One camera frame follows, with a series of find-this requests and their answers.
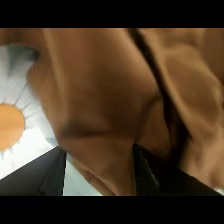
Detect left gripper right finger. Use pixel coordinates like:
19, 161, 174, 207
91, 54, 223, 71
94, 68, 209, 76
132, 143, 222, 197

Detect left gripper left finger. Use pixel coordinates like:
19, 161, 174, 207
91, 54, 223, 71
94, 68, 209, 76
0, 145, 68, 197

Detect brown shirt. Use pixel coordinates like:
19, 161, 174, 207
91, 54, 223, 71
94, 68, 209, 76
0, 28, 224, 197

